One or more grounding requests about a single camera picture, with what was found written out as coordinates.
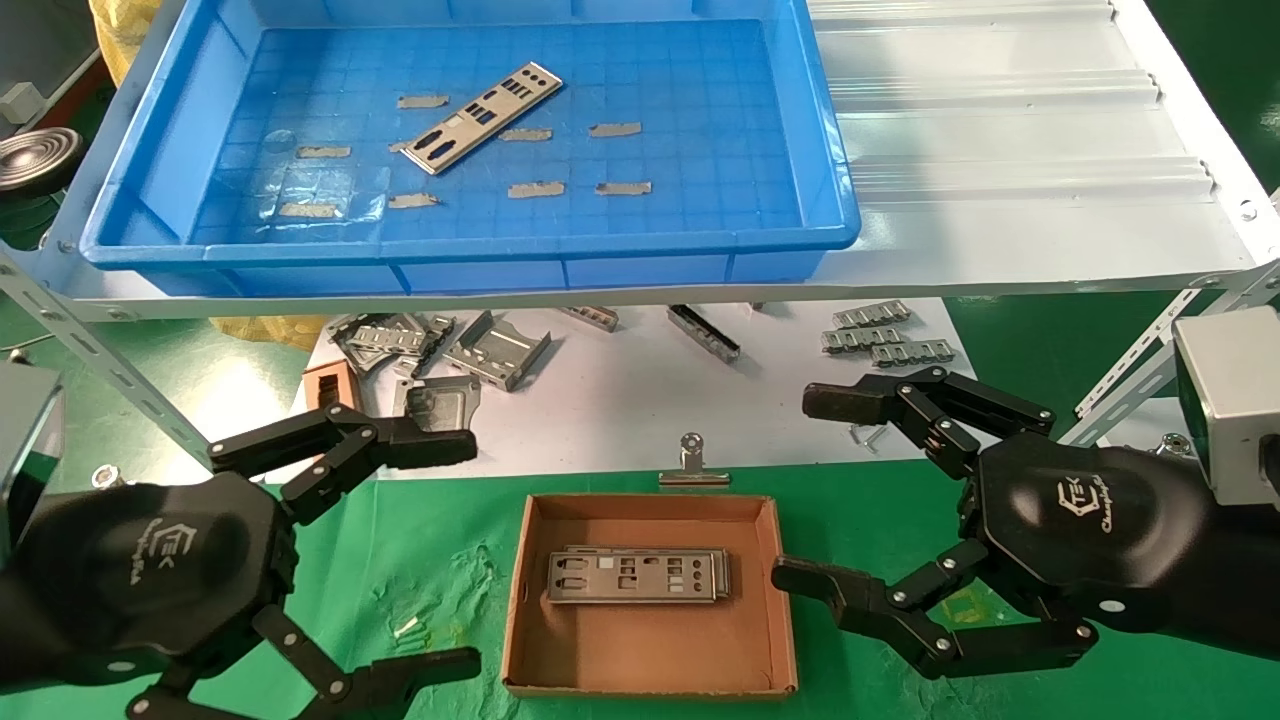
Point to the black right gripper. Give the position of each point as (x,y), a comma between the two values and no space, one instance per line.
(1100,540)

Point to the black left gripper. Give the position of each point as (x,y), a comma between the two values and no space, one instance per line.
(140,580)

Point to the silver metal IO shield plate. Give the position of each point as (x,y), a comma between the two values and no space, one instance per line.
(480,118)
(600,590)
(727,575)

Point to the small brown box with part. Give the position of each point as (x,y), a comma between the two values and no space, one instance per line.
(330,385)

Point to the shallow cardboard box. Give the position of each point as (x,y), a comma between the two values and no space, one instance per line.
(650,650)

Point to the blue plastic tray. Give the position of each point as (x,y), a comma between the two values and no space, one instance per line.
(650,60)

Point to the small white plastic box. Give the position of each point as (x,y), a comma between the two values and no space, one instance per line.
(18,103)

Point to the green table cloth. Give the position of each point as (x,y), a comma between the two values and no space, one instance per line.
(420,560)

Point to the small white scrap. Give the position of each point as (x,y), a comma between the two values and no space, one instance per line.
(405,628)

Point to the square stamped metal part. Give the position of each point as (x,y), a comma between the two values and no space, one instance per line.
(440,400)

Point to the silver binder clip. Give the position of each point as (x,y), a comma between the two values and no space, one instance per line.
(692,478)

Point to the white perforated shelf leg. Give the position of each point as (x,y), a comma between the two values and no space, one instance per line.
(100,360)
(1130,385)

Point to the dark slotted metal bar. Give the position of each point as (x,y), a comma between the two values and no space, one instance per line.
(703,333)

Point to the silver hex nut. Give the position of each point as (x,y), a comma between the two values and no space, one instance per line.
(105,478)

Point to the white paper sheet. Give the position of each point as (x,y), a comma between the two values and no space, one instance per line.
(620,400)

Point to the small metal clip part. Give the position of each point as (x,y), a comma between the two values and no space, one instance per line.
(592,318)

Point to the black round stool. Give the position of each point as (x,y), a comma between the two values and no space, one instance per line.
(35,160)

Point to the perforated metal bracket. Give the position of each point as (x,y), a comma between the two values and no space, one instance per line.
(368,338)
(435,333)

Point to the bent sheet metal bracket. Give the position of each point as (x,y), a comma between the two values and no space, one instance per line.
(497,350)

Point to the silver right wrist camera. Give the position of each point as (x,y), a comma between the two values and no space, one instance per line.
(1230,400)

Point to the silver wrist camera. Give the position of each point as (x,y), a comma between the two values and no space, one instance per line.
(1230,400)
(25,440)

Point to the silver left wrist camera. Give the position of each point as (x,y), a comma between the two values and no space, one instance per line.
(25,440)

